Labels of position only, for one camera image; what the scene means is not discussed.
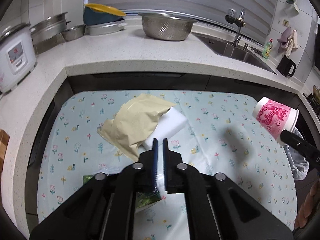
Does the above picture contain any pink white paper cup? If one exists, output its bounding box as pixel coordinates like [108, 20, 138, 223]
[252, 97, 299, 146]

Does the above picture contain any beige paper bag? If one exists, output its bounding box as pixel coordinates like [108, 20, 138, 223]
[97, 94, 175, 161]

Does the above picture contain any stainless kitchen sink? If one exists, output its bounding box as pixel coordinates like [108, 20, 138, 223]
[193, 33, 276, 74]

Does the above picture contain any gas stove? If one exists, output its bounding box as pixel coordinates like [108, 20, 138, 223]
[305, 85, 320, 113]

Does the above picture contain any floral tablecloth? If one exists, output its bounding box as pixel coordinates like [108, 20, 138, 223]
[36, 89, 298, 240]

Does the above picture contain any black electric kettle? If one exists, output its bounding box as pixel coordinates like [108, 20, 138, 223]
[277, 55, 297, 77]

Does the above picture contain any white sponge block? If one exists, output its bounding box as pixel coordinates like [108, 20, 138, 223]
[142, 107, 187, 150]

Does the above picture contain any green dish soap bottle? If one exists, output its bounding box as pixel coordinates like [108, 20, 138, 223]
[263, 38, 273, 59]

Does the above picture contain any hanging pink cloth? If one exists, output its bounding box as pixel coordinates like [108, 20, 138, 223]
[277, 27, 298, 56]

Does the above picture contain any wooden cutting board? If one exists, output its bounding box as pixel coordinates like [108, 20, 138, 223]
[0, 129, 10, 172]

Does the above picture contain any chrome faucet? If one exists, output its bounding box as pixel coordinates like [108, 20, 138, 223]
[225, 8, 246, 47]

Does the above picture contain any small steel bowl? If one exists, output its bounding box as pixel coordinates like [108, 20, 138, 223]
[61, 24, 86, 42]

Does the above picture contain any flat steel tray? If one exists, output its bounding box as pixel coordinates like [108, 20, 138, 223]
[85, 20, 127, 36]

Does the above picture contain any white rice cooker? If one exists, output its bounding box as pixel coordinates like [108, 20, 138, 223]
[0, 23, 36, 94]

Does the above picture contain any steel colander bowl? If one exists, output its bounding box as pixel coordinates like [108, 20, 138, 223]
[138, 12, 197, 41]

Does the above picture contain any steel steamer pot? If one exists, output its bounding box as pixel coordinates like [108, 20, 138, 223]
[30, 12, 68, 55]

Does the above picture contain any yellow blue plastic basin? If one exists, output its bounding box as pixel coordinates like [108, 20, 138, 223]
[83, 3, 126, 25]

